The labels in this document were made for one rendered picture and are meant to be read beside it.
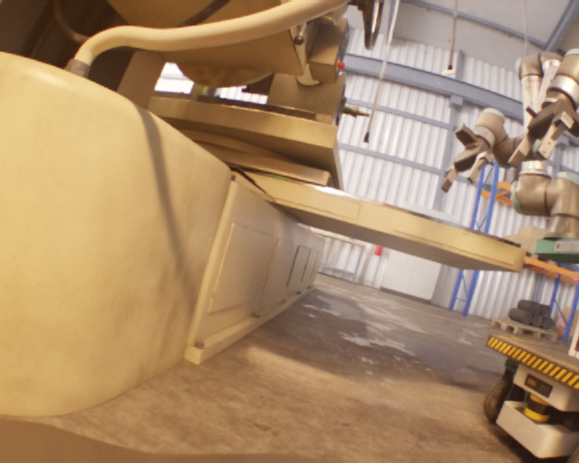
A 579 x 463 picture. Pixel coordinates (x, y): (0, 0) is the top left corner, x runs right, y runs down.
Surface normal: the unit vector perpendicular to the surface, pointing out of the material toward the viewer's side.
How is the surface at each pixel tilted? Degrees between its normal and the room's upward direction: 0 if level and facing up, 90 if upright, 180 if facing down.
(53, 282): 90
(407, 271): 90
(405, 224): 90
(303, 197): 90
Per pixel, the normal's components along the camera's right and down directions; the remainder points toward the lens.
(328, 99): -0.18, -0.09
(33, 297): 0.71, 0.18
